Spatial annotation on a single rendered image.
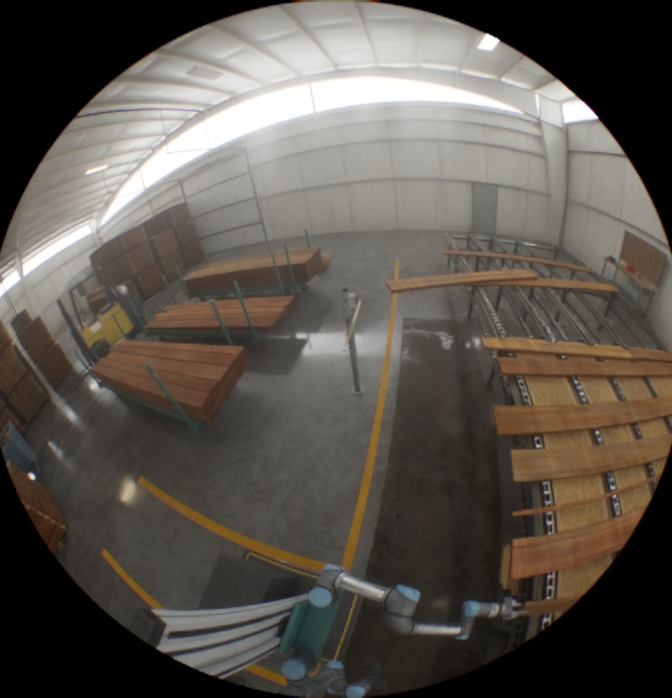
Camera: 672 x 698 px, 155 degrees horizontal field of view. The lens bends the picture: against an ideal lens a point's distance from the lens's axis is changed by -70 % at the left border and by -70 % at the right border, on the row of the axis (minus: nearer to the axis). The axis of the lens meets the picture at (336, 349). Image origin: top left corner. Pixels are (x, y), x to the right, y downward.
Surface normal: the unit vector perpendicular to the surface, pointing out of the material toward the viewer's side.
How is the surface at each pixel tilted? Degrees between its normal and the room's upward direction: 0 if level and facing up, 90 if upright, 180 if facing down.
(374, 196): 87
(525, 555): 0
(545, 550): 0
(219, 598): 0
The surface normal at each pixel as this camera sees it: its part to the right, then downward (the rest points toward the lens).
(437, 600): -0.15, -0.77
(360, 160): -0.21, 0.62
